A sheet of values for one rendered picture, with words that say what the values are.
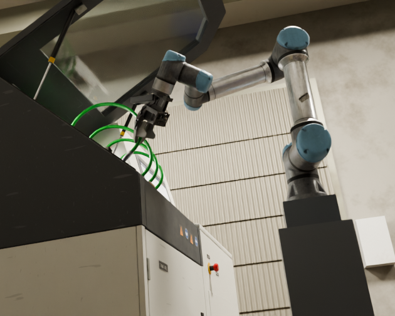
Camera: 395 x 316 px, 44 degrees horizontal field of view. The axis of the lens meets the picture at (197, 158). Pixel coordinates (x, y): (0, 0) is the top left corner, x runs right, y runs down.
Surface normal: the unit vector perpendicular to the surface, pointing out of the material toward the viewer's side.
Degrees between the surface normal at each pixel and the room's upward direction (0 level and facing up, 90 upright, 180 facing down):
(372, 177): 90
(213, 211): 90
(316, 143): 98
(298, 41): 82
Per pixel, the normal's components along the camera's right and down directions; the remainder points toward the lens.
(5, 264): -0.26, -0.37
